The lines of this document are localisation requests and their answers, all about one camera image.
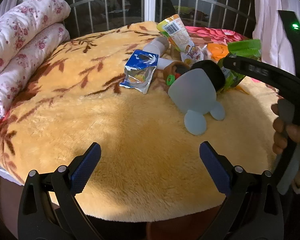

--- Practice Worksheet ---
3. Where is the green snack bag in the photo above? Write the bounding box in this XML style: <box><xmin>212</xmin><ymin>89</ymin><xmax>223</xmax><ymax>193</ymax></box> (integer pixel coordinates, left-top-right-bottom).
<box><xmin>217</xmin><ymin>39</ymin><xmax>261</xmax><ymax>91</ymax></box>

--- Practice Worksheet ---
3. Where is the black round object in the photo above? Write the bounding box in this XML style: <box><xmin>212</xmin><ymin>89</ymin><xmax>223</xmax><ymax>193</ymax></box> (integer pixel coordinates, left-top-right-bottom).
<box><xmin>191</xmin><ymin>60</ymin><xmax>226</xmax><ymax>92</ymax></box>

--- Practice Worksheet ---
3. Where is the orange jelly cup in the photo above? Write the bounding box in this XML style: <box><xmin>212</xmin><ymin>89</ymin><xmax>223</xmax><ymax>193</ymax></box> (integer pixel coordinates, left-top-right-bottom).
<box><xmin>203</xmin><ymin>43</ymin><xmax>229</xmax><ymax>63</ymax></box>

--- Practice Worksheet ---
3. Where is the pale blue silicone cup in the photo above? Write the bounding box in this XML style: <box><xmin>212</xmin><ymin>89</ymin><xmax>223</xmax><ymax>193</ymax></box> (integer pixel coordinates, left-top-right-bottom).
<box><xmin>168</xmin><ymin>69</ymin><xmax>225</xmax><ymax>135</ymax></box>

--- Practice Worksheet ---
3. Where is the yellow orange snack bag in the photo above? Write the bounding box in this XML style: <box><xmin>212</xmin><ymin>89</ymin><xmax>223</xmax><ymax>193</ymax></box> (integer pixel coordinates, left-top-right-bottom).
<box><xmin>157</xmin><ymin>14</ymin><xmax>204</xmax><ymax>66</ymax></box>

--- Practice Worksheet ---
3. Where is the white cylindrical tube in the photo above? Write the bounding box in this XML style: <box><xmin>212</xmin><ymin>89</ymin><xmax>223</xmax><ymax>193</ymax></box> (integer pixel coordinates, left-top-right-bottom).
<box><xmin>143</xmin><ymin>36</ymin><xmax>179</xmax><ymax>70</ymax></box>

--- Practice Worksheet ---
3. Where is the blue foil snack wrapper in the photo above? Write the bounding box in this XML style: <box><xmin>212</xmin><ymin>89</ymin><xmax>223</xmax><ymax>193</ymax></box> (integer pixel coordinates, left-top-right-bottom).
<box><xmin>120</xmin><ymin>49</ymin><xmax>159</xmax><ymax>94</ymax></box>

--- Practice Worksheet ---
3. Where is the person's right hand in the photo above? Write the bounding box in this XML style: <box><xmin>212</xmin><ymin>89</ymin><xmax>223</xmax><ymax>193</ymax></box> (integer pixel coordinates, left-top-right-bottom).
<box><xmin>273</xmin><ymin>116</ymin><xmax>300</xmax><ymax>194</ymax></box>

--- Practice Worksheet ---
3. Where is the white pink curtain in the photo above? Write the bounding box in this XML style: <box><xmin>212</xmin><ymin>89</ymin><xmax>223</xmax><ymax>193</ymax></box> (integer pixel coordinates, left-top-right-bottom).
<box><xmin>253</xmin><ymin>0</ymin><xmax>300</xmax><ymax>75</ymax></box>

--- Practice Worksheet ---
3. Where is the yellow floral plush blanket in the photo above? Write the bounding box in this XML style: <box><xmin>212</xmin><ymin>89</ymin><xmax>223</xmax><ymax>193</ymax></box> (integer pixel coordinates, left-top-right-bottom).
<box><xmin>0</xmin><ymin>22</ymin><xmax>277</xmax><ymax>222</ymax></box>

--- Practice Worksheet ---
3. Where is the pink floral folded quilt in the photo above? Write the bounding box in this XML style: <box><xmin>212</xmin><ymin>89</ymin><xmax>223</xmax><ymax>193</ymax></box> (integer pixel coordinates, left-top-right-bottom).
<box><xmin>0</xmin><ymin>0</ymin><xmax>71</xmax><ymax>119</ymax></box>

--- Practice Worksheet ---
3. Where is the white window frame with bars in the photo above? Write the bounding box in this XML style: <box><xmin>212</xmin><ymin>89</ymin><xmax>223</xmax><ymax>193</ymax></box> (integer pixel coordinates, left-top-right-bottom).
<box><xmin>20</xmin><ymin>0</ymin><xmax>257</xmax><ymax>40</ymax></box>

